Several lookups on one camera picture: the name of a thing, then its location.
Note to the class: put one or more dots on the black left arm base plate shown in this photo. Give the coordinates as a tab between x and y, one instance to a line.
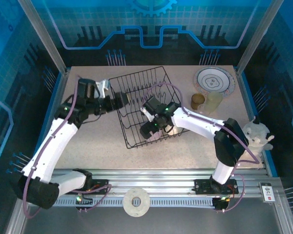
102	186

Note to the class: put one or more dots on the white label card with number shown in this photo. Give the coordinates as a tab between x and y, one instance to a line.
268	192

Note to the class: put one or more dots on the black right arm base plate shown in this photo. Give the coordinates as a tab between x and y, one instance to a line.
200	186

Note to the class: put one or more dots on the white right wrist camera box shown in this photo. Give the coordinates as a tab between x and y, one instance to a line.
146	114

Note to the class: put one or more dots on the white tape roll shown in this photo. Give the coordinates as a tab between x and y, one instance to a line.
129	202

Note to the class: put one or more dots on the white bowl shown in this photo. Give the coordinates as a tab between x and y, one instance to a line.
177	130

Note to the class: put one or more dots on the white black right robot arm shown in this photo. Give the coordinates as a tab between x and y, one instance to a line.
197	122

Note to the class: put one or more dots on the white plate with blue pattern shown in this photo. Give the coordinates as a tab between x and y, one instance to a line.
213	80

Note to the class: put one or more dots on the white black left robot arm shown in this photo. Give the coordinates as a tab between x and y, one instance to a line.
51	146

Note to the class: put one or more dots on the amber brown cup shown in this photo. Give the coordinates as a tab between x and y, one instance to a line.
197	101

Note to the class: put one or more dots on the black controller board with light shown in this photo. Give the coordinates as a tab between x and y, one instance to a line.
218	204
84	201

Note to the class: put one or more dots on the frosted pale green cup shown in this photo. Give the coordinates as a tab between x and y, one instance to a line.
213	102

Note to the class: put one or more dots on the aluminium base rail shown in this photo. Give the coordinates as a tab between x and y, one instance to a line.
149	180

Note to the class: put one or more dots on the grey white plush toy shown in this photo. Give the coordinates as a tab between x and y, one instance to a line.
256	136

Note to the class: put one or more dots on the colourful speckled plate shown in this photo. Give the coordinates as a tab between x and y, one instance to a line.
228	90

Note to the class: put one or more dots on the aluminium frame post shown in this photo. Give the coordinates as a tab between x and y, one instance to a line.
256	41
46	41

